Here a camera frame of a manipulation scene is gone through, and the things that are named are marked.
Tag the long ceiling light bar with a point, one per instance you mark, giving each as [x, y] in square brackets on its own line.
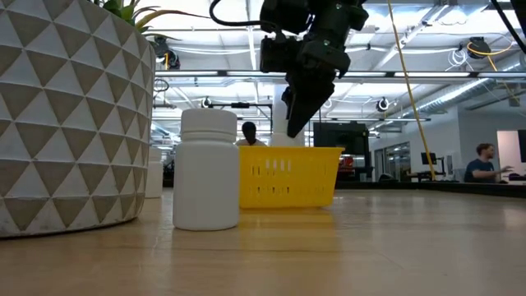
[431, 75]

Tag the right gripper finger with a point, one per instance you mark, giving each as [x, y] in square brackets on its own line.
[306, 103]

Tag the white triangle-patterned planter pot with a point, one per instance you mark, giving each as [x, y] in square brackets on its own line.
[61, 123]

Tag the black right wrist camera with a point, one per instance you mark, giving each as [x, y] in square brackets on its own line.
[279, 55]

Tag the small black monitor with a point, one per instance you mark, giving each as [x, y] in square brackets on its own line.
[428, 158]

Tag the black background rig frame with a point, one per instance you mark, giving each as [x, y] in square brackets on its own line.
[240, 105]

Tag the black wall screen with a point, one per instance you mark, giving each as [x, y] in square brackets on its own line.
[522, 146]

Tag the yellow plastic basket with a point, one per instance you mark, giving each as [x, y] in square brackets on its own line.
[287, 177]

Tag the person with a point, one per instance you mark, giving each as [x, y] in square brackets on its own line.
[481, 168]
[249, 131]

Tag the green succulent plant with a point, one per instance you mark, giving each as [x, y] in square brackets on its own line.
[123, 10]

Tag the black tall cabinet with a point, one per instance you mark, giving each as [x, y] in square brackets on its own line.
[341, 137]

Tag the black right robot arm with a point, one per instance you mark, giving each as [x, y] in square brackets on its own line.
[341, 14]

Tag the black metal rig frame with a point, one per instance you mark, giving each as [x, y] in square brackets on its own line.
[431, 190]

